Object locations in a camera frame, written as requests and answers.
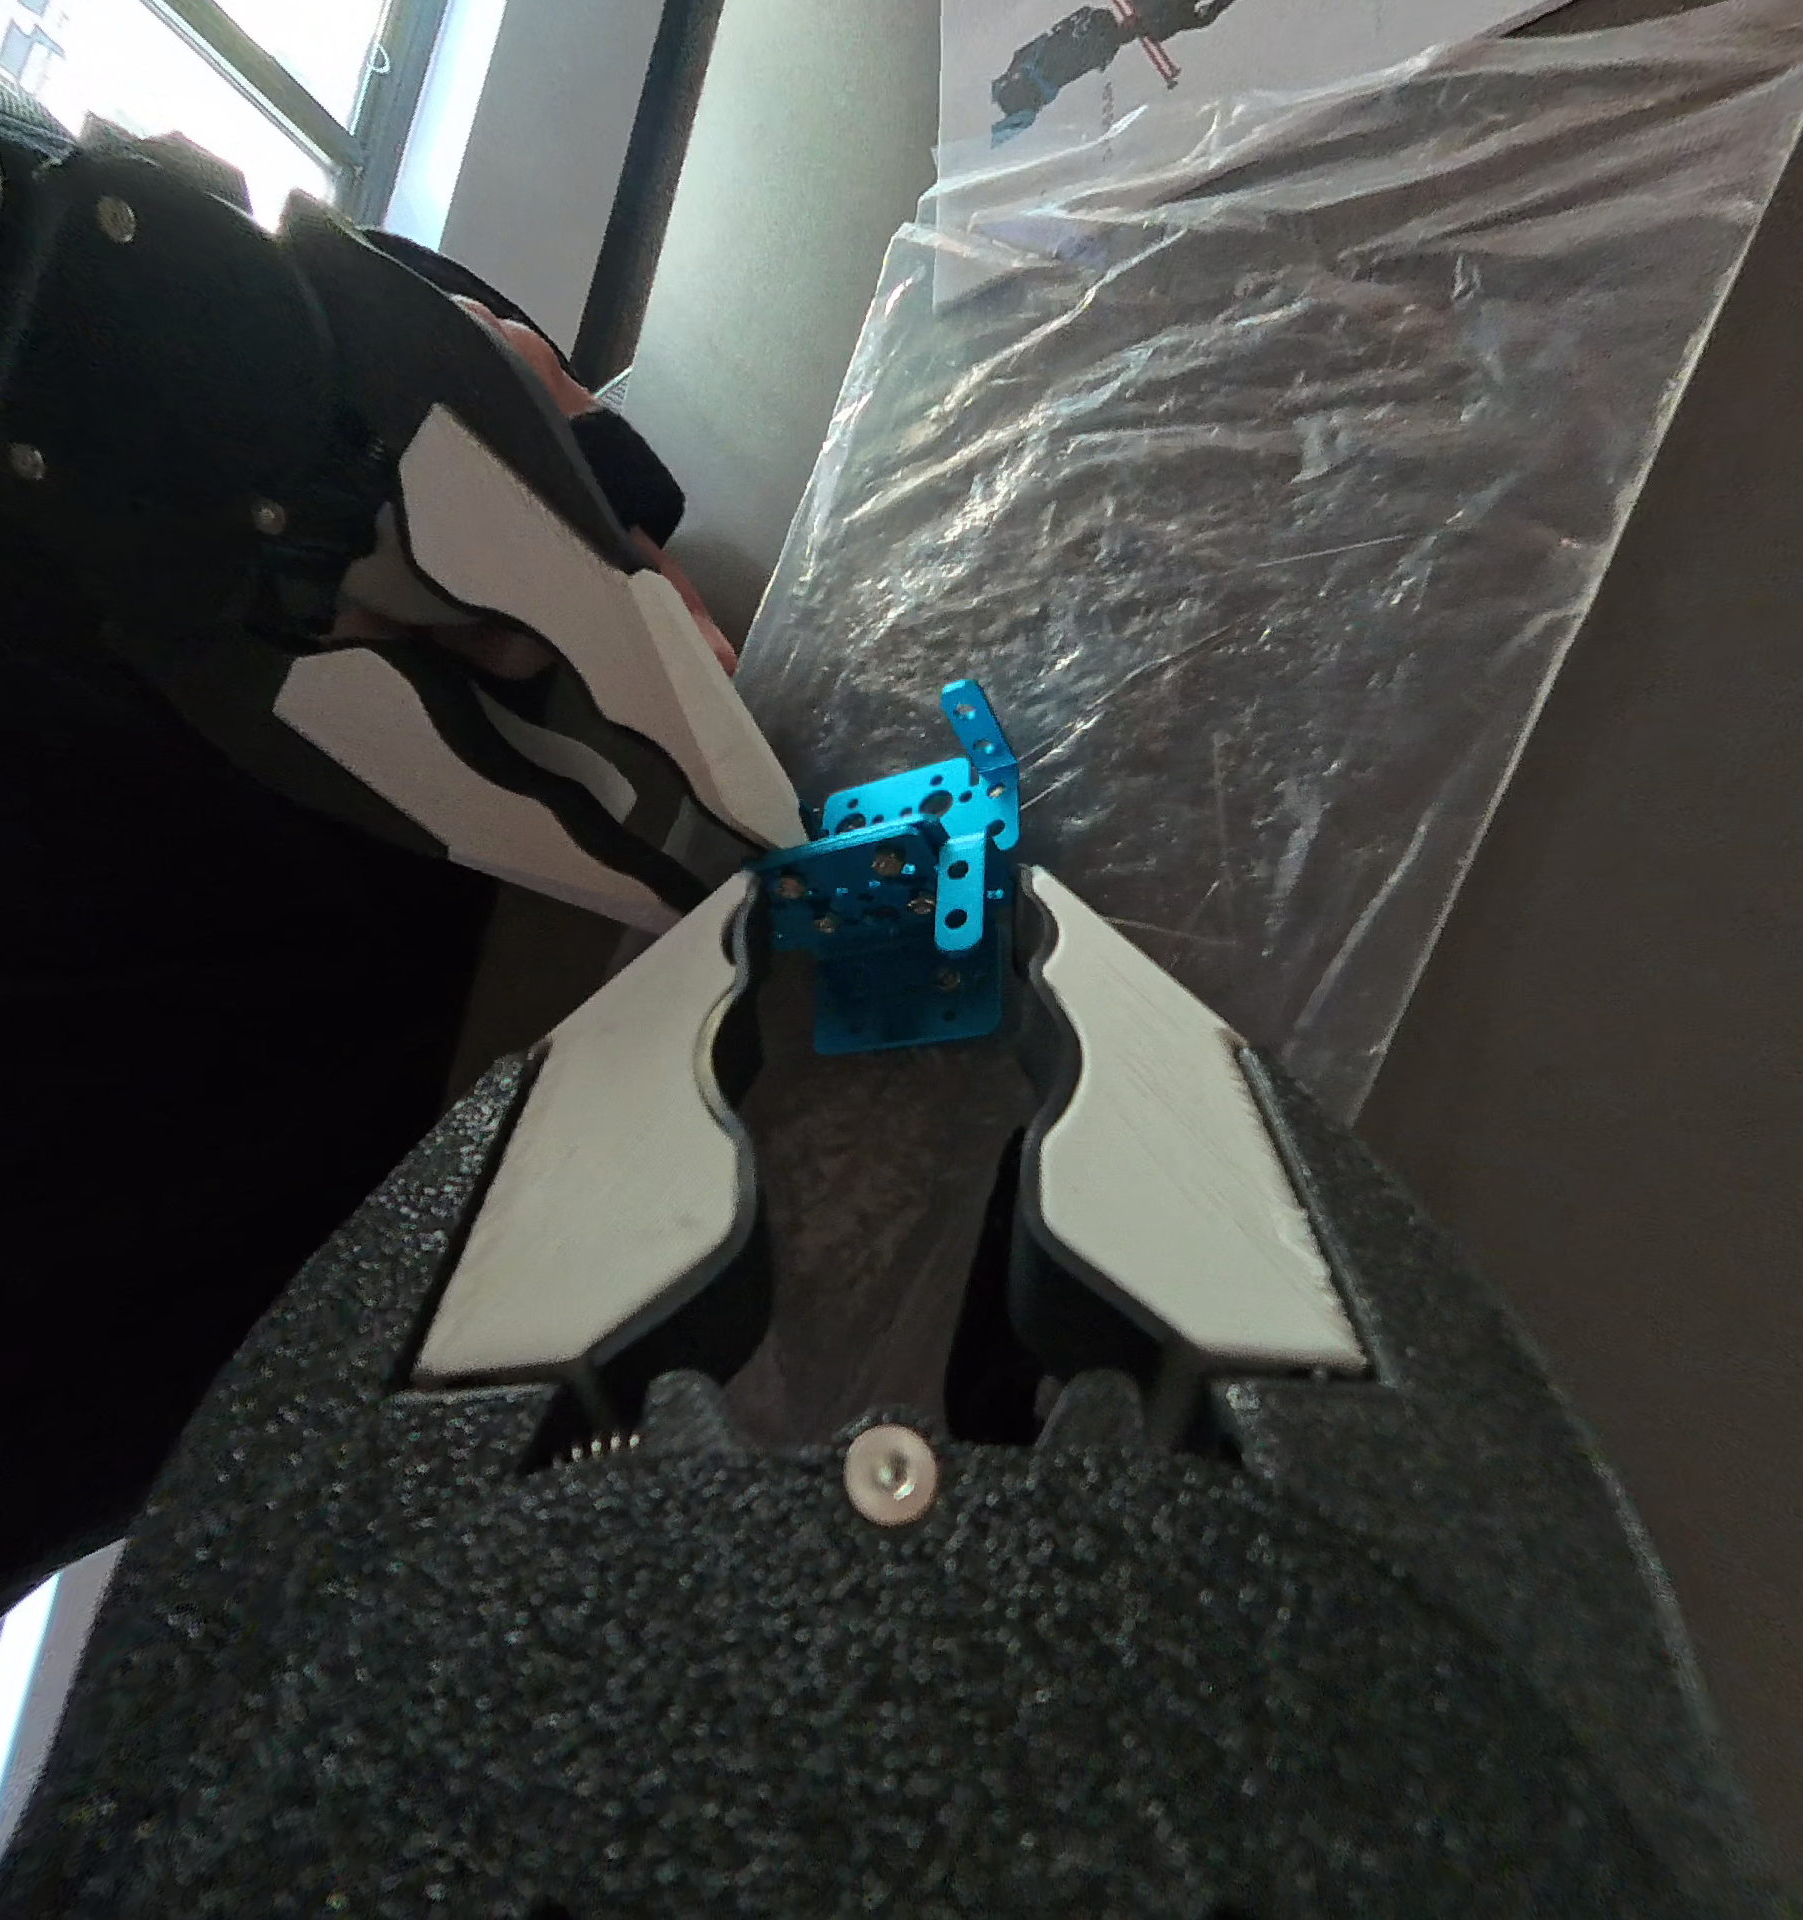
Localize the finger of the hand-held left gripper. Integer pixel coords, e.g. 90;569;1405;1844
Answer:
379;401;817;855
273;637;710;935

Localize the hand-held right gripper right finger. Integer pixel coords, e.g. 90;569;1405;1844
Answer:
1022;867;1370;1373

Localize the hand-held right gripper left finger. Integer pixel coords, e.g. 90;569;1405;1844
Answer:
414;880;764;1381

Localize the blue metal bracket assembly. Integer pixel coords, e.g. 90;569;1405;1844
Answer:
747;679;1028;1061

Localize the person's left hand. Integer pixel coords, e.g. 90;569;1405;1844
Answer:
454;297;741;679

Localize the large window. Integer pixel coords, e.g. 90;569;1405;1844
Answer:
0;0;514;230

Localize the clear plastic bag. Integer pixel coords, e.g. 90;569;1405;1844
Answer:
732;0;1803;1129

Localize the open instruction manual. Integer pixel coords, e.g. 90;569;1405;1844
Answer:
930;0;1580;320

